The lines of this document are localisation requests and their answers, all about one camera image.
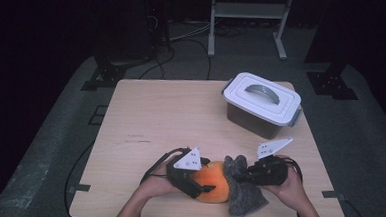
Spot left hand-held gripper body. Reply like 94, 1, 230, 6
164, 145, 210, 200

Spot brown transparent storage box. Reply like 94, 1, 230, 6
219, 79, 304, 142

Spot orange plush toy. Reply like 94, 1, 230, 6
189, 159, 233, 206

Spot person's right hand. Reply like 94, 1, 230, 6
262, 154, 311, 213

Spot hand-held gripper black cable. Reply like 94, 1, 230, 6
140, 145, 191, 188
282, 156, 314, 217

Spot dark tape strip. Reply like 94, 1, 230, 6
320, 189, 347, 202
67, 182, 92, 196

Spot white metal stand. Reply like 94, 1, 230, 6
207, 0, 294, 62

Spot right hand-held gripper black cable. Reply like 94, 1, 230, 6
282, 156, 314, 217

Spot left hand-held gripper black cable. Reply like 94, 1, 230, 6
140, 145, 191, 188

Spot person's left hand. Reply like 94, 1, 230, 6
139, 159, 183, 201

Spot black stand base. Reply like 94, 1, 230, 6
80, 59, 128, 94
305, 62, 361, 101

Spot grey fuzzy cloth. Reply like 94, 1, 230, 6
220, 153, 273, 217

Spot white floor cables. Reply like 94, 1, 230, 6
168, 19, 214, 44

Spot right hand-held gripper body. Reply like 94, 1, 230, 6
246, 134, 295, 189

